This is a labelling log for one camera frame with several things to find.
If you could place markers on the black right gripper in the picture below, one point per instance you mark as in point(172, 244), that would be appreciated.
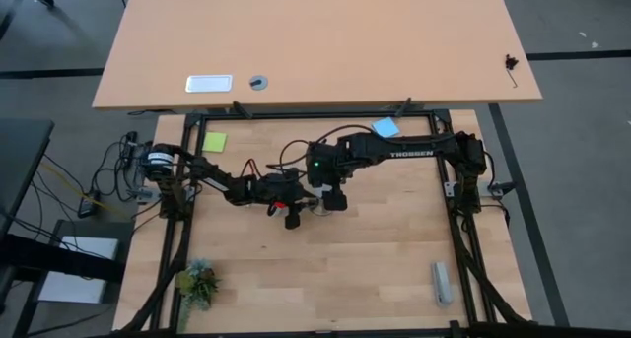
point(325, 163)

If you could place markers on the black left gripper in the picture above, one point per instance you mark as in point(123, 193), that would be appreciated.
point(281, 187)

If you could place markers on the white lightbulb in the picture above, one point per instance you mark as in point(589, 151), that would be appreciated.
point(322, 190)

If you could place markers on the brass lamp base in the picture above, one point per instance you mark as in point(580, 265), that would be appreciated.
point(319, 212)

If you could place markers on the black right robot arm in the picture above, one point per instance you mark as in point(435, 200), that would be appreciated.
point(409, 151)

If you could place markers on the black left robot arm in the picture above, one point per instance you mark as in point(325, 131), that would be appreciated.
point(217, 180)

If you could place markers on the blue sticky note pad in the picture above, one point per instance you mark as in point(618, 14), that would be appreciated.
point(385, 127)

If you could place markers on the green sticky note pad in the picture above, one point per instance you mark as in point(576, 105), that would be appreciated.
point(215, 142)

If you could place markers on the light wooden desk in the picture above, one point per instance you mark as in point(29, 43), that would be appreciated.
point(315, 42)

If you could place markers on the silver rectangular desk plate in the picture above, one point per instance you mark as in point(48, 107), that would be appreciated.
point(208, 83)

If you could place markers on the small potted artificial plant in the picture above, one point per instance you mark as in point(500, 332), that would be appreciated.
point(197, 286)

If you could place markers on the grey stapler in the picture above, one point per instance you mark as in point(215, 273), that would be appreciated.
point(442, 284)

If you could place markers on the black power adapter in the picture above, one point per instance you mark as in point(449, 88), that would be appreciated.
point(89, 206)

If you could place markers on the white storage box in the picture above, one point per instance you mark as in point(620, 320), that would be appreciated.
point(74, 289)

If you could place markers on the black side desk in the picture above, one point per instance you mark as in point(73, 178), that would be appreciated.
point(20, 155)

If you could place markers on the black aluminium table frame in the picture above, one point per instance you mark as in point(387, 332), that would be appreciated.
point(296, 115)

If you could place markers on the black frame clamp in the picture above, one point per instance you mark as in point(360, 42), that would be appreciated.
point(403, 107)
point(241, 109)

